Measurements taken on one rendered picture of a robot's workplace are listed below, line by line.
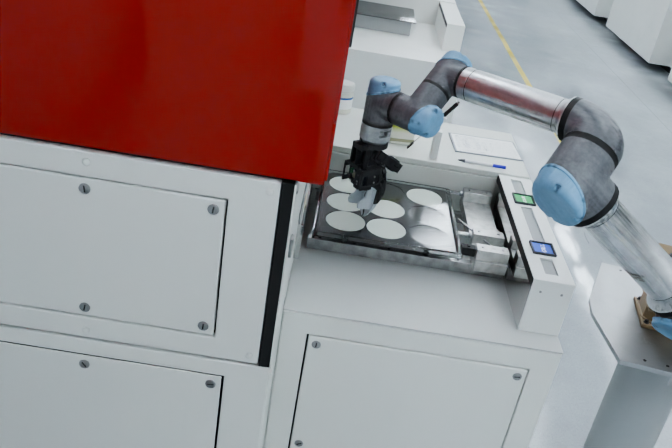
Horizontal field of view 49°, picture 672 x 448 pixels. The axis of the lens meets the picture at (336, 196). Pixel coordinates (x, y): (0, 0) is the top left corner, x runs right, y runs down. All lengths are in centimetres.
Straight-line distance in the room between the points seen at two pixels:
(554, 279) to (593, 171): 32
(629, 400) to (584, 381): 107
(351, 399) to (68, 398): 62
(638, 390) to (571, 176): 75
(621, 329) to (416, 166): 70
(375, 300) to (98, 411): 64
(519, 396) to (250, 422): 63
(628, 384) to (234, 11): 137
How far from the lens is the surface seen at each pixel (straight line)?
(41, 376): 163
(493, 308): 180
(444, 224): 193
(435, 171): 213
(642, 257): 159
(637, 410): 207
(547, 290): 170
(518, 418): 184
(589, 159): 148
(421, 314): 170
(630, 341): 187
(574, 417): 293
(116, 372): 156
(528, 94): 162
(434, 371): 173
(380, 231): 183
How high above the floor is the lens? 177
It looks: 26 degrees down
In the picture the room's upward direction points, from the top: 10 degrees clockwise
